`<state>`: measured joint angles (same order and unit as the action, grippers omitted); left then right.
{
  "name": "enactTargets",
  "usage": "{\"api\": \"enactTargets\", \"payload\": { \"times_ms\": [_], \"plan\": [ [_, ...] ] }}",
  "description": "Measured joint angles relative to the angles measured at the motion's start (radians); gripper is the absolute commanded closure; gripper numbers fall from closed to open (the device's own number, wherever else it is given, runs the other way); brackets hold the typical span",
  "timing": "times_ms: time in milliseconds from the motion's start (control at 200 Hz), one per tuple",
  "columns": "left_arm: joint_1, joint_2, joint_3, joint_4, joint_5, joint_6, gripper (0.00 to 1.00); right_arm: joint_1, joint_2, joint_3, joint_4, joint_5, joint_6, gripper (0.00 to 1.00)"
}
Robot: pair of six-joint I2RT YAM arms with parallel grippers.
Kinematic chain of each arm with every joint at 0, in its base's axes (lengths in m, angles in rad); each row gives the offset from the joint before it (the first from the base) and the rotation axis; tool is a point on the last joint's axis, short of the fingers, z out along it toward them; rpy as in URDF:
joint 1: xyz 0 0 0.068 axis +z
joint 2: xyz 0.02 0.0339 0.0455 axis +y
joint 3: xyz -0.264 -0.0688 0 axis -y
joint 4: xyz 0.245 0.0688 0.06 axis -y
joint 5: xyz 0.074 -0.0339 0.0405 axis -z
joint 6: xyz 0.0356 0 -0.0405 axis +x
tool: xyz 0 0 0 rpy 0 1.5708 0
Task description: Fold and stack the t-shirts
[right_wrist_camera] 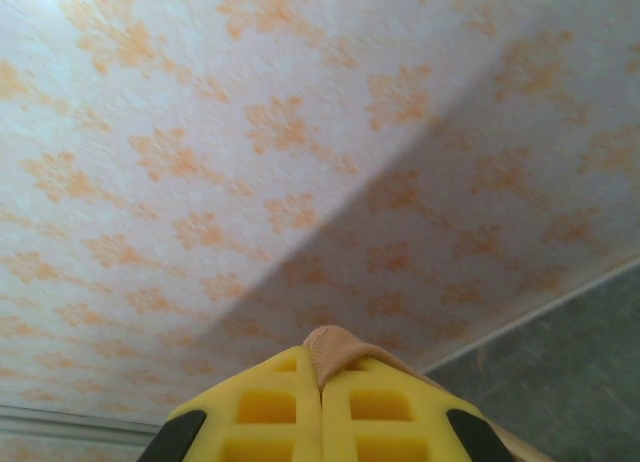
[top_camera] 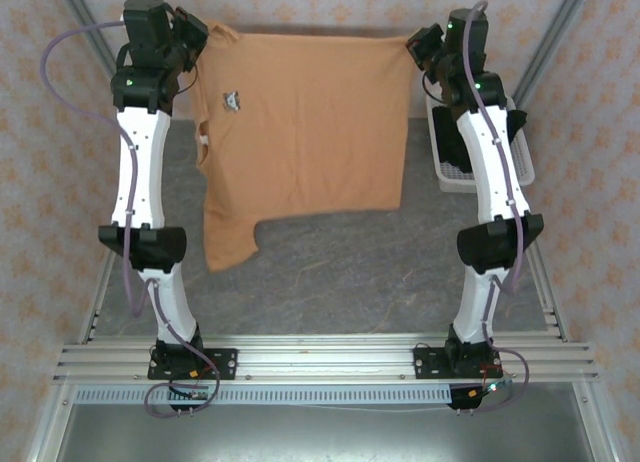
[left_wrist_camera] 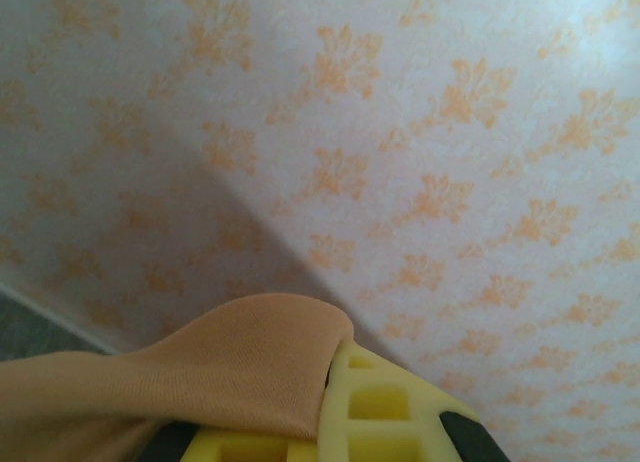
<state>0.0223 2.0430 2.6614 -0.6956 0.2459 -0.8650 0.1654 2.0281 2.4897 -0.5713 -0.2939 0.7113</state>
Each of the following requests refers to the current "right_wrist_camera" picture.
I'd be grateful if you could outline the orange t-shirt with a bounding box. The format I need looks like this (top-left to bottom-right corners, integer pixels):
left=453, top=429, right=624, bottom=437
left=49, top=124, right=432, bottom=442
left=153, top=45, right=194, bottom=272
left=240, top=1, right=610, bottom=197
left=301, top=324, right=551, bottom=462

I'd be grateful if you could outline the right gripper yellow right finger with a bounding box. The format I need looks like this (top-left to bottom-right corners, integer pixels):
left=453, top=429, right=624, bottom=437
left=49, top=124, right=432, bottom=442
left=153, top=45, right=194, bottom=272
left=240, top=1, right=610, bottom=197
left=321, top=355, right=507, bottom=462

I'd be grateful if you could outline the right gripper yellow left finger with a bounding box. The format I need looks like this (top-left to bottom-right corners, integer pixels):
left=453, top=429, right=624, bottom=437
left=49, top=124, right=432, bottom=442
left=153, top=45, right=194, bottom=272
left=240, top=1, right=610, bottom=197
left=143, top=344, right=322, bottom=462

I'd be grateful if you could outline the aluminium frame post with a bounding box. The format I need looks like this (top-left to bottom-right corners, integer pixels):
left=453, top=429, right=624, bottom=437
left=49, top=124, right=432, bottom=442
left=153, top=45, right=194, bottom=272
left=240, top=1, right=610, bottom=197
left=0, top=403, right=164, bottom=447

